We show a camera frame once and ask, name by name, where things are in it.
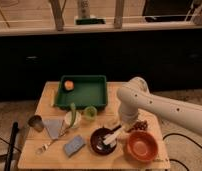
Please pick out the orange red bowl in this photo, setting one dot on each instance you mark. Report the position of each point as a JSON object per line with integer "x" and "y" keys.
{"x": 142, "y": 146}

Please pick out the green vegetable pod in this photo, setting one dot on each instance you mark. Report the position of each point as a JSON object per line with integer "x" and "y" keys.
{"x": 73, "y": 114}

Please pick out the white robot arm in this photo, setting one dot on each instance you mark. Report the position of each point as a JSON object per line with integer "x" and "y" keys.
{"x": 135, "y": 95}

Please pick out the blue sponge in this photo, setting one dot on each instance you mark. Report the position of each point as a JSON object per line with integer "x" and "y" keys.
{"x": 74, "y": 145}

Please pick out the orange fruit in tray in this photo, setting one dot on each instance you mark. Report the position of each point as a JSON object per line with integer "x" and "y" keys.
{"x": 69, "y": 85}

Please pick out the metal cup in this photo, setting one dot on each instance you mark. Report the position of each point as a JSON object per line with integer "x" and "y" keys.
{"x": 36, "y": 123}

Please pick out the black pole stand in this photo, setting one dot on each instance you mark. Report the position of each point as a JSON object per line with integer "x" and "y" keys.
{"x": 10, "y": 150}

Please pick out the small green cup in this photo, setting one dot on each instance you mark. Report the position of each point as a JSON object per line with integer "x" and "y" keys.
{"x": 90, "y": 113}

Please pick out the green plastic tray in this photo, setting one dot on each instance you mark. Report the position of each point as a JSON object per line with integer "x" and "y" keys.
{"x": 89, "y": 90}

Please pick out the grey blue cloth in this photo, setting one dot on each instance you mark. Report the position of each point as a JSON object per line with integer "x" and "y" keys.
{"x": 53, "y": 127}

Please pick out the silver fork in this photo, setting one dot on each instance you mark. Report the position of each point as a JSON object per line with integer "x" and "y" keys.
{"x": 45, "y": 146}

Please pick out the dark purple bowl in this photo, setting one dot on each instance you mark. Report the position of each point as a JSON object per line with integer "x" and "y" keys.
{"x": 96, "y": 142}

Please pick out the green white base object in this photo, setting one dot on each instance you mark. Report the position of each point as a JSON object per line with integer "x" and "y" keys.
{"x": 84, "y": 17}

